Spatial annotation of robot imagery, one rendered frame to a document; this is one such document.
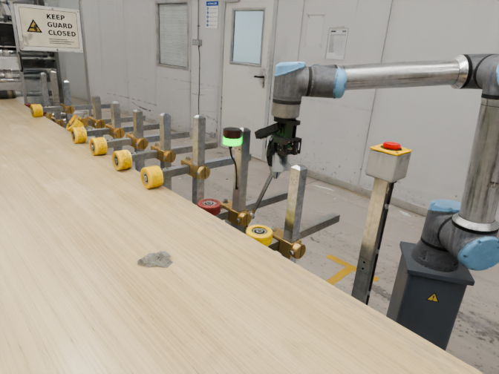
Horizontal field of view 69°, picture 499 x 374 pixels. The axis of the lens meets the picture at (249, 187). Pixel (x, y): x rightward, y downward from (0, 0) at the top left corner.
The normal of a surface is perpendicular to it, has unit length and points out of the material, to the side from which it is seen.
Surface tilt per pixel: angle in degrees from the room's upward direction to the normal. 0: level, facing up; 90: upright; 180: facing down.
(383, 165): 90
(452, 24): 90
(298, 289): 0
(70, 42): 90
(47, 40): 90
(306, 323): 0
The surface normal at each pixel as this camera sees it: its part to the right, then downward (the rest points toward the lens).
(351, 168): -0.70, 0.22
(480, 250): 0.05, 0.44
